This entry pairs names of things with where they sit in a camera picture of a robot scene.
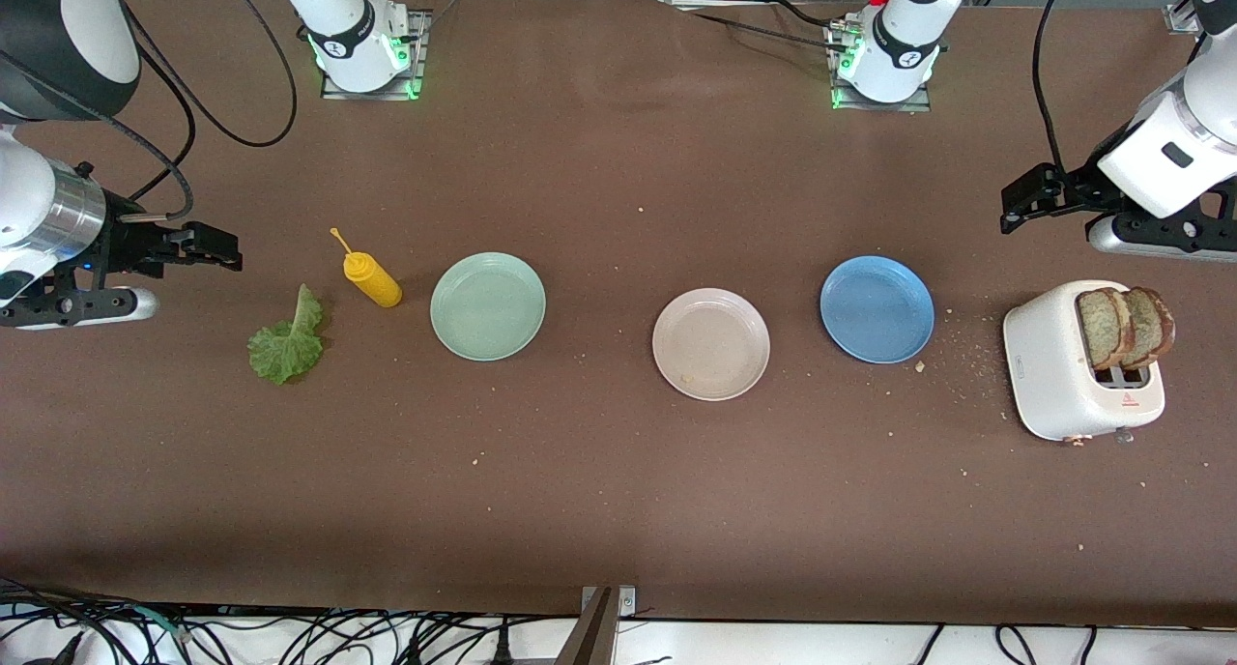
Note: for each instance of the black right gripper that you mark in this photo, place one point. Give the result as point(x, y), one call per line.
point(124, 237)

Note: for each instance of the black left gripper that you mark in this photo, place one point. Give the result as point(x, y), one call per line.
point(1075, 187)

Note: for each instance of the green lettuce leaf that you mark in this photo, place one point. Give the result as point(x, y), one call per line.
point(285, 351)

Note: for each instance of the brown bread slice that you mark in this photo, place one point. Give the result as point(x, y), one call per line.
point(1100, 329)
point(1152, 327)

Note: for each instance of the yellow squeeze bottle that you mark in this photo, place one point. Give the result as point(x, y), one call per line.
point(375, 283)

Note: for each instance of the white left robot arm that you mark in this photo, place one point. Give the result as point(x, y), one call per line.
point(904, 46)

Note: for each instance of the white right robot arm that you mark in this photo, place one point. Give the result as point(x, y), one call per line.
point(348, 37)

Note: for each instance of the blue plate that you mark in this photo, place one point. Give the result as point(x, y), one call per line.
point(877, 309)

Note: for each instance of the mint green plate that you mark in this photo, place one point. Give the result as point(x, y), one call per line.
point(488, 307)

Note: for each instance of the beige plate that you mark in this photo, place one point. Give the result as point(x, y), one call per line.
point(710, 341)

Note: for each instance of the white toaster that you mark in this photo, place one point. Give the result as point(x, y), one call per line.
point(1049, 375)

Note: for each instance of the silver corner clamp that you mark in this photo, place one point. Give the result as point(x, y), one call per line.
point(1181, 19)

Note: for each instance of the dark metal pole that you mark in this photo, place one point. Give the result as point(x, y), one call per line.
point(589, 641)

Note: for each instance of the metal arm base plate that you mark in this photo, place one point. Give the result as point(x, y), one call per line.
point(421, 56)
point(918, 105)

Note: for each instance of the silver table edge bracket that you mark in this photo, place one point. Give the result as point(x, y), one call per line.
point(626, 602)

